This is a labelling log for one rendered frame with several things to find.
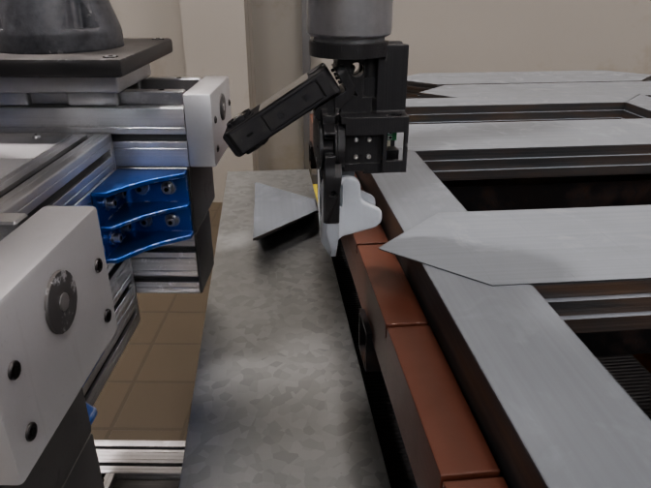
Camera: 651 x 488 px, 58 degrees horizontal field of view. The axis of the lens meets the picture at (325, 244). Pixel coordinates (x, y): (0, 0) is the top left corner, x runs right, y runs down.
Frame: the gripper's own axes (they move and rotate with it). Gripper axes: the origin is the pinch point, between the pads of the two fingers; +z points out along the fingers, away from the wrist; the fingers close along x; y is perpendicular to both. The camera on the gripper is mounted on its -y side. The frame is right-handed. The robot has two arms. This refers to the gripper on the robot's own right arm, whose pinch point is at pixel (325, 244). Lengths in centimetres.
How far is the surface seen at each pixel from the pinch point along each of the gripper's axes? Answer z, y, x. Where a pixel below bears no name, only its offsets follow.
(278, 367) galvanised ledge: 18.8, -5.3, 4.9
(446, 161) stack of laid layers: 2.2, 23.2, 34.4
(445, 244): 0.5, 12.6, -0.4
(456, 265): 0.5, 12.3, -5.3
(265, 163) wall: 72, -6, 267
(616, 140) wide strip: 1, 54, 38
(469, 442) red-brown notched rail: 4.3, 7.5, -24.6
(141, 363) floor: 87, -48, 102
